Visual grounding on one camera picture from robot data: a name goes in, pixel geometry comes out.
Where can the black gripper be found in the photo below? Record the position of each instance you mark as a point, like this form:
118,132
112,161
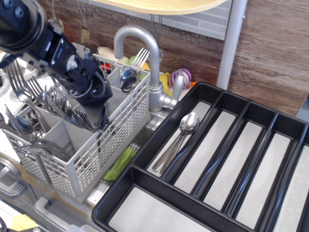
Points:
79,72

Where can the small silver spoon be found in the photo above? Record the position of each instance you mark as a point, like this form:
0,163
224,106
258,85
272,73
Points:
82,120

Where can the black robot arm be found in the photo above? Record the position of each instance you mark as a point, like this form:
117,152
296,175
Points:
25,33

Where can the spoon at basket back corner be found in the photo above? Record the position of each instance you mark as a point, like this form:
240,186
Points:
128,80

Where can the grey plastic cutlery basket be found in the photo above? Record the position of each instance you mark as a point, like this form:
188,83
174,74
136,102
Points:
90,153

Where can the silver spoon in tray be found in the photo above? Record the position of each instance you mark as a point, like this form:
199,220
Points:
174,152
188,125

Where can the fork at basket back corner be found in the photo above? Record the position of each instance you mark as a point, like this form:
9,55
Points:
140,59

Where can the spoon at basket front left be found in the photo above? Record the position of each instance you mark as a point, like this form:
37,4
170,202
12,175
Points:
19,123

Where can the black cutlery tray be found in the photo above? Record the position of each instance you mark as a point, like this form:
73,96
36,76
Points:
245,169

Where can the green toy vegetable in sink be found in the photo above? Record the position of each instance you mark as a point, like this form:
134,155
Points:
119,165

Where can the silver kitchen faucet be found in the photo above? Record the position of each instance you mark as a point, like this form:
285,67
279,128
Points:
157,98

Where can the toy yellow banana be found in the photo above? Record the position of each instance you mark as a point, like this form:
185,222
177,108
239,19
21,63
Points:
164,79

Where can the hanging small grater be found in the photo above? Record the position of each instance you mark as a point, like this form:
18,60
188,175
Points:
85,31

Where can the large fork at left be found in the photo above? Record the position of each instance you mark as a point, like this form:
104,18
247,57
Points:
21,91

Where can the steel pot lid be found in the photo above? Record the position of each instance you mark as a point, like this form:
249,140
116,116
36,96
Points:
20,66

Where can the yellow toy at bottom left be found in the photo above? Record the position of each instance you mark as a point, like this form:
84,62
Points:
22,222

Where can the round wooden shelf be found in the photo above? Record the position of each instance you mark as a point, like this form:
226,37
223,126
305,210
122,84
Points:
164,7

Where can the grey metal shelf post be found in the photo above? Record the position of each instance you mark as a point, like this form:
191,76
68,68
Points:
237,15

